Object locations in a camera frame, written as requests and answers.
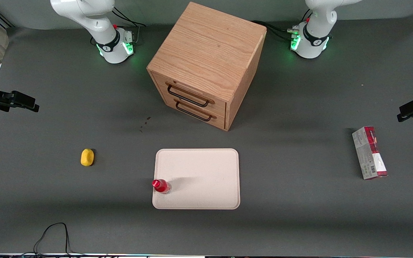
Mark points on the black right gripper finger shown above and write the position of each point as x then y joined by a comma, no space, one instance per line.
24,99
27,107

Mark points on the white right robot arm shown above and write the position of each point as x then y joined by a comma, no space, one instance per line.
102,32

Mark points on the wooden drawer front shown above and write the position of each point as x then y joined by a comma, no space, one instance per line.
220,121
219,107

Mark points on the yellow lemon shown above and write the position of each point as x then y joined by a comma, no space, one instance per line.
87,157

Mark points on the beige plastic tray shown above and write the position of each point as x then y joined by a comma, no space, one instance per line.
203,175

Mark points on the red and grey carton box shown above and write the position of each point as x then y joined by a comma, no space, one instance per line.
369,154

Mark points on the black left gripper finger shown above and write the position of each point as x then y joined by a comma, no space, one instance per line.
411,115
412,106

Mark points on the wooden drawer cabinet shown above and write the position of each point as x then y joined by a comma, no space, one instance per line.
206,46

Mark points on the aluminium frame rail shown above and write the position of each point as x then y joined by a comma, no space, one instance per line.
2,18

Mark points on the red coke bottle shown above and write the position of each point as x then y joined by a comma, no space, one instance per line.
161,186

